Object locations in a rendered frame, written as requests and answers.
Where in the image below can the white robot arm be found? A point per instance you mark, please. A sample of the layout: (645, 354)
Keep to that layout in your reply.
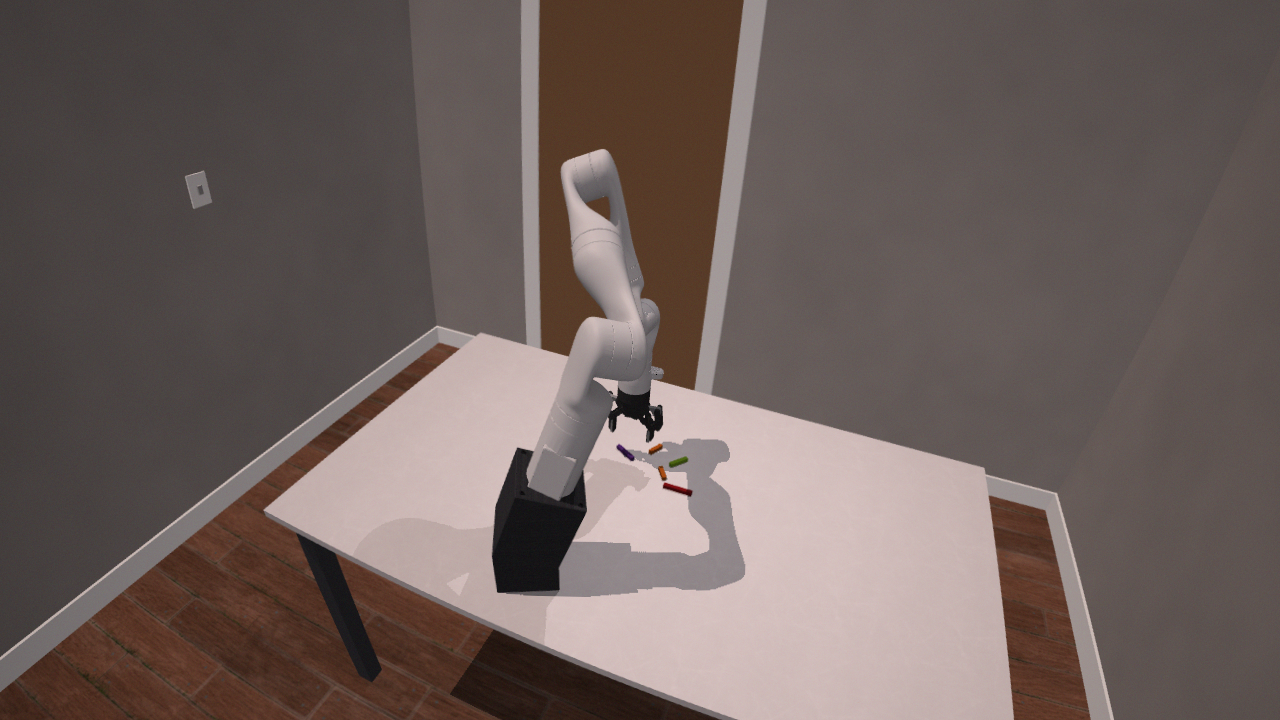
(617, 348)

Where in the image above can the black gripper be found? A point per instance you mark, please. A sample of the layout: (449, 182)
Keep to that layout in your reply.
(636, 412)

